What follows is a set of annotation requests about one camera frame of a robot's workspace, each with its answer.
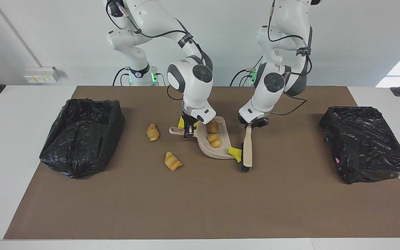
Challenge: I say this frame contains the striped toy croissant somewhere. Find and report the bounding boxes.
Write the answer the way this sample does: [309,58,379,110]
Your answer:
[164,151,183,172]
[146,123,160,142]

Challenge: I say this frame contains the open black bag trash bin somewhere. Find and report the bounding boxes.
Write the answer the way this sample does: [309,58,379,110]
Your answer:
[39,98,125,179]

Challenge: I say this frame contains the beige plastic dustpan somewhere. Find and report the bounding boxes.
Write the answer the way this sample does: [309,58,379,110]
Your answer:
[169,116,237,160]

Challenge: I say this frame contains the black bagged bin pink patch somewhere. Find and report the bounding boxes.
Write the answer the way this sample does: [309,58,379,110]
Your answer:
[319,106,400,185]

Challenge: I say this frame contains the pale bread piece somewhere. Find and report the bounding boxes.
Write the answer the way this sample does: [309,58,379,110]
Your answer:
[206,134,222,149]

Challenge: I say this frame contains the brown table mat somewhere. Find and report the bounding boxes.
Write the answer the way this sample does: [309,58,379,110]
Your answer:
[3,86,400,240]

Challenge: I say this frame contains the left arm base cable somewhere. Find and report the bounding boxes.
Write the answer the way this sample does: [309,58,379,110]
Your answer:
[230,69,256,86]

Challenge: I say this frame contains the yellow sponge wedge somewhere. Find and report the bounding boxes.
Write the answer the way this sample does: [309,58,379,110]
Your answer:
[228,146,243,163]

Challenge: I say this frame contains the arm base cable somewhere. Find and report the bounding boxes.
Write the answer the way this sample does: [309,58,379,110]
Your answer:
[112,67,132,86]
[230,69,256,86]

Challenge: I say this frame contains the white wall socket box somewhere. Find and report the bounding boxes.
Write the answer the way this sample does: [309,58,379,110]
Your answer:
[24,66,60,84]

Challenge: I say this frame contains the beige hand brush black bristles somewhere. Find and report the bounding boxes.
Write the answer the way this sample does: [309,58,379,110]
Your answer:
[240,125,253,173]

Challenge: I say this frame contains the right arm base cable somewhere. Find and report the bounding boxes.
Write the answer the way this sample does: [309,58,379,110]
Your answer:
[112,67,132,86]

